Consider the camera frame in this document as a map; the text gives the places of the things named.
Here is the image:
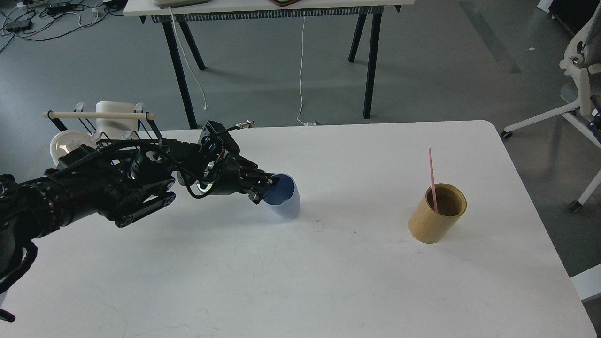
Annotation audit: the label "blue plastic cup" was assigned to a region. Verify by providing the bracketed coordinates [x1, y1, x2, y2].
[263, 173, 301, 220]

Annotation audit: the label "black wire dish rack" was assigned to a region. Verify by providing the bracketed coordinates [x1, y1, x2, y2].
[43, 102, 156, 163]

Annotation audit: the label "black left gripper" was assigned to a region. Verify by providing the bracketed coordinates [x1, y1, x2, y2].
[197, 157, 278, 203]

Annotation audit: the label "white hanging cable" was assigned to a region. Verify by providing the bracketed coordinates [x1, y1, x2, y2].
[297, 16, 316, 126]

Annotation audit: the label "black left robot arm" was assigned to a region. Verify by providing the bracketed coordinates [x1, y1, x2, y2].
[0, 121, 282, 293]

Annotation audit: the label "white office chair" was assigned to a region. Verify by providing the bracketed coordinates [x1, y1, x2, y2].
[500, 5, 601, 213]

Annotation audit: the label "white background table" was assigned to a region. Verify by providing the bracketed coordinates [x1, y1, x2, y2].
[123, 0, 414, 129]

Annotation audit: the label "bamboo cylinder holder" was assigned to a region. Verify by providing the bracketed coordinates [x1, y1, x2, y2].
[408, 183, 467, 244]

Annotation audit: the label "white cable with plug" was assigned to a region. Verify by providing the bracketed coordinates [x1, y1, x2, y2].
[168, 7, 209, 111]

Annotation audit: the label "black floor cables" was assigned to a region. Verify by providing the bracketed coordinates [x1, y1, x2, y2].
[0, 0, 127, 51]

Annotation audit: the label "pink chopstick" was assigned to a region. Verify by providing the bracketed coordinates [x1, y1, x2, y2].
[428, 147, 439, 214]

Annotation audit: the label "white mug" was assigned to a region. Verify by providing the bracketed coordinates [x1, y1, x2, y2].
[96, 102, 138, 140]

